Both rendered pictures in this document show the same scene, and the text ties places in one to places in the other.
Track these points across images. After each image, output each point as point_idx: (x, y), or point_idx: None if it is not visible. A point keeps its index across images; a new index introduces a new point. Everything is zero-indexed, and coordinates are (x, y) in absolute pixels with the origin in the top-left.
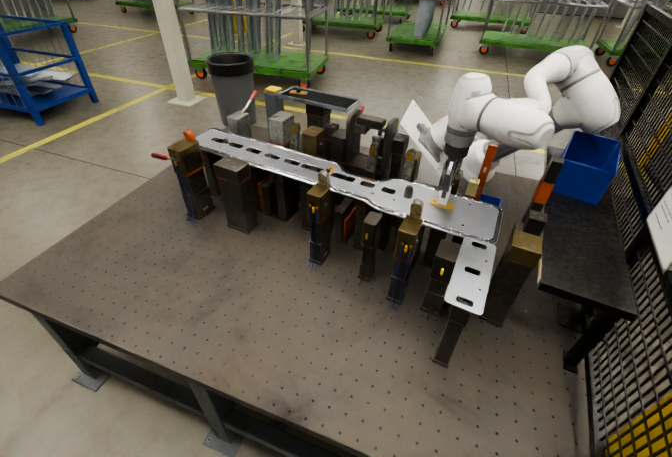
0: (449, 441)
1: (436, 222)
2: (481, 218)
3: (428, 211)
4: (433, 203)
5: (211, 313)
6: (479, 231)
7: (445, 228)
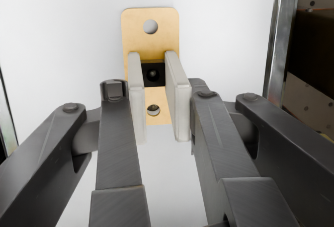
0: None
1: (11, 81)
2: (153, 214)
3: (70, 21)
4: (129, 31)
5: None
6: (71, 225)
7: (6, 123)
